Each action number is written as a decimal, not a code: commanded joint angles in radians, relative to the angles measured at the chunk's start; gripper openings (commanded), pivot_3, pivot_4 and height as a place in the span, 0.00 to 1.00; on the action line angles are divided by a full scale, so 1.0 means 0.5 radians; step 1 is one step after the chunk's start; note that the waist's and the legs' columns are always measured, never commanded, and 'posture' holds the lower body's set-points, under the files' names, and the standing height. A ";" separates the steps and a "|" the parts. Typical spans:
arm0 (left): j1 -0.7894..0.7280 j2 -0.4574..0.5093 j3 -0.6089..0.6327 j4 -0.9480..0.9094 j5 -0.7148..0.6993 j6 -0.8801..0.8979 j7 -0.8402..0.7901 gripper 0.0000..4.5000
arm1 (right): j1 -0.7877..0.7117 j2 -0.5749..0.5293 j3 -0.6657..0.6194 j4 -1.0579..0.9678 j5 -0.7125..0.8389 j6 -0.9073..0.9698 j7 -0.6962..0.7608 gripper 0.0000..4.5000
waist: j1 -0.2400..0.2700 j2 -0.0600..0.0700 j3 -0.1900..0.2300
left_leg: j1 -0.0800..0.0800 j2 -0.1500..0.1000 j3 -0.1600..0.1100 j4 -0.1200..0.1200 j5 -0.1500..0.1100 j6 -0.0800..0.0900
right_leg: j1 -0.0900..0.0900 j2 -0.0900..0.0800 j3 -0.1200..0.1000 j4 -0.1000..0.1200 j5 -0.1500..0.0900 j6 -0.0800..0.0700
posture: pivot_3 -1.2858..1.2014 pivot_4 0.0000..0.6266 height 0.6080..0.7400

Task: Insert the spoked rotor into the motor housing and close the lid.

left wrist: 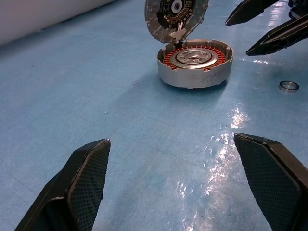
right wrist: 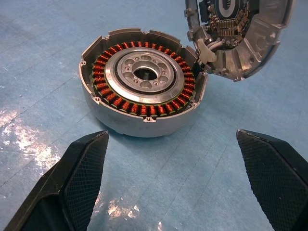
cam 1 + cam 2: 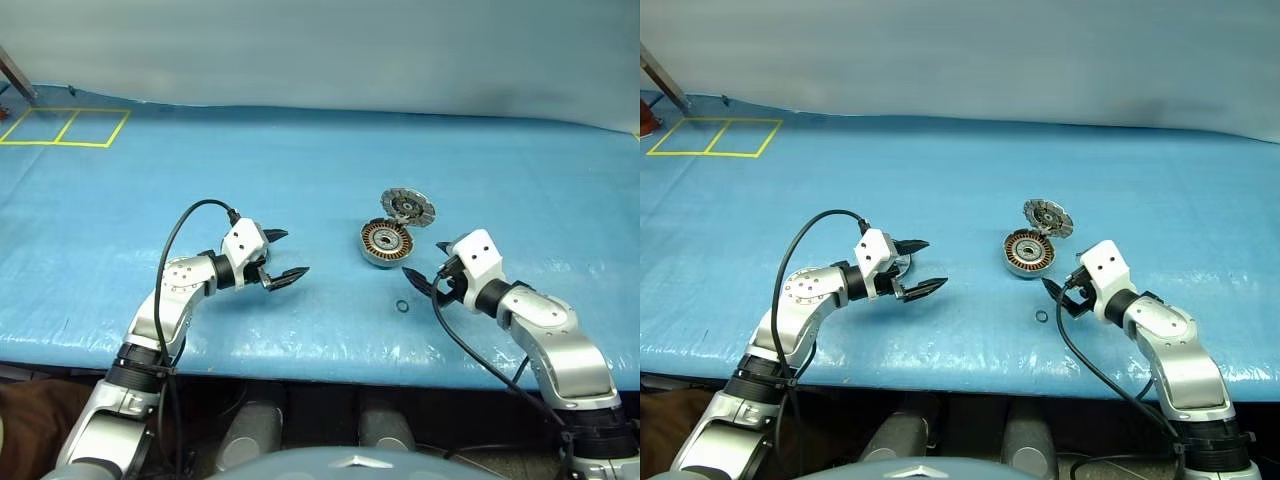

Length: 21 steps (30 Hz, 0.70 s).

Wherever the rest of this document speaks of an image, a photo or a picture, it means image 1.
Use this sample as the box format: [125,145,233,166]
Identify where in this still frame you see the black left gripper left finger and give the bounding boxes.
[14,138,111,231]

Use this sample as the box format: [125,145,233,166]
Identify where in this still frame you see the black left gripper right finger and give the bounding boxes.
[233,132,308,231]

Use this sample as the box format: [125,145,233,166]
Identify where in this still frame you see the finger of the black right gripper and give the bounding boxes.
[225,0,280,27]
[245,13,308,57]

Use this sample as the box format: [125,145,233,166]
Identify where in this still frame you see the silver motor base copper windings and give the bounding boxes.
[156,38,234,90]

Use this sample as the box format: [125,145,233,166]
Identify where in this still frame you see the grey round disc object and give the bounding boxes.
[144,0,209,45]

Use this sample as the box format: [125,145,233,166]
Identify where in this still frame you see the blue table cover sheet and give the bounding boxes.
[0,0,308,231]

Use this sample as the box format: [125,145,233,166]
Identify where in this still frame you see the small silver bearing ring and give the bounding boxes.
[278,80,300,92]

